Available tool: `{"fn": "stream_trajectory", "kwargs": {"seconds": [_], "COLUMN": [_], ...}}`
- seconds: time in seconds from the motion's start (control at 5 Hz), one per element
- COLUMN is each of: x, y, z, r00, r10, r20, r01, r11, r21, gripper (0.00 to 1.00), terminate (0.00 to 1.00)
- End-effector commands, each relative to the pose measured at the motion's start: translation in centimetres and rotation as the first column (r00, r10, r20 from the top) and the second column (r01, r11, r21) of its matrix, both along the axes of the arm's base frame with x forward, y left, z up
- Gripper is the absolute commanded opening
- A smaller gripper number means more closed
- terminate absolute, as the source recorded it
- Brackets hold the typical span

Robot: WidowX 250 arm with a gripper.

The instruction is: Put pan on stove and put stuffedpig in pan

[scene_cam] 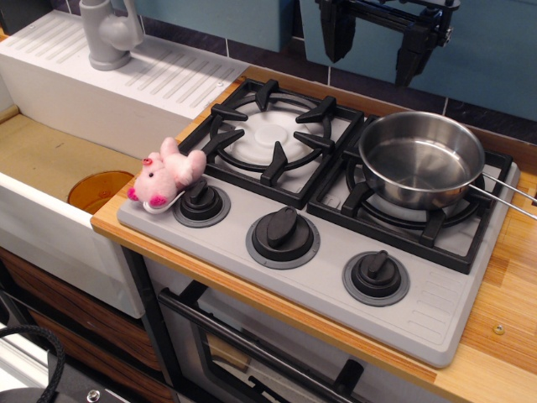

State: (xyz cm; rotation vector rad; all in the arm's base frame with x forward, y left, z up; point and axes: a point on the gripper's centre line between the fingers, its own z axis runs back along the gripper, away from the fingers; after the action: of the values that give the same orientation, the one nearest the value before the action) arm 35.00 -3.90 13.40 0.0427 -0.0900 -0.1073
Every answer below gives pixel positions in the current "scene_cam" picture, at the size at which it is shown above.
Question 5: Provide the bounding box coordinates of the black left burner grate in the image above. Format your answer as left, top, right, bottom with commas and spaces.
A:
179, 79, 365, 209

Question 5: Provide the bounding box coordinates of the orange sink drain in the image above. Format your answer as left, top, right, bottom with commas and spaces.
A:
67, 170, 133, 214

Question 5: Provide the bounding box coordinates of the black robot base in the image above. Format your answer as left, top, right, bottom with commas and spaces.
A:
24, 350, 148, 403

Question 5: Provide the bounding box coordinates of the grey toy stove top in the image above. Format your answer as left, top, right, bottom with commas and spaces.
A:
117, 80, 519, 367

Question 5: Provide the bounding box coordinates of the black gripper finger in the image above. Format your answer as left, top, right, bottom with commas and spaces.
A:
319, 0, 356, 63
395, 24, 438, 86

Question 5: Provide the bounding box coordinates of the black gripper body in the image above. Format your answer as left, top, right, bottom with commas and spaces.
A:
314, 0, 456, 47

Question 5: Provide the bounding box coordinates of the white toy sink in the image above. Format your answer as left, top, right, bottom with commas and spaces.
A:
1, 11, 246, 318

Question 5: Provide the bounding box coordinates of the black left stove knob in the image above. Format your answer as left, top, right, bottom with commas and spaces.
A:
172, 180, 231, 228

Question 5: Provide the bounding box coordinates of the black braided cable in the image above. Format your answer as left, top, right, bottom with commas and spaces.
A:
0, 324, 67, 403

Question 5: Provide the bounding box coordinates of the black stove knob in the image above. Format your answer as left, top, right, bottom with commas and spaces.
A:
172, 180, 231, 228
342, 250, 410, 307
246, 207, 321, 270

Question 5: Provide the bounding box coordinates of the black right burner grate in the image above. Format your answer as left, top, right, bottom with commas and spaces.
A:
307, 118, 514, 274

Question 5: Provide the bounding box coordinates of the stainless steel pan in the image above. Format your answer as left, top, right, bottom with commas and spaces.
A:
357, 112, 536, 219

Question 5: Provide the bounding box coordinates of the wooden drawer cabinet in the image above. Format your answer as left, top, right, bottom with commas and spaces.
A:
1, 249, 177, 402

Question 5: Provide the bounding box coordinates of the black burner grate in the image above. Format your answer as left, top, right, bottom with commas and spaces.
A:
179, 79, 365, 209
307, 118, 514, 274

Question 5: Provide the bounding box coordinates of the black middle stove knob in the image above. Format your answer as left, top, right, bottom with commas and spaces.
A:
246, 207, 321, 270

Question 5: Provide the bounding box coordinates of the black oven door handle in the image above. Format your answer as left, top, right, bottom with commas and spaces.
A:
158, 281, 363, 402

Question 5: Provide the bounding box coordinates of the black right stove knob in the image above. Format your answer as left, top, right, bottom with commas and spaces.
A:
342, 250, 410, 307

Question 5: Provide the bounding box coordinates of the toy oven door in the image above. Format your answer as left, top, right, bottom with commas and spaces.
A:
158, 281, 443, 402

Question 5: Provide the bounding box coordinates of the grey toy faucet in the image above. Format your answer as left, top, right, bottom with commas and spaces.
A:
79, 0, 144, 71

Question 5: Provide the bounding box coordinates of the pink stuffed pig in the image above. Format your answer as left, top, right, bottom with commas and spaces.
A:
127, 137, 207, 209

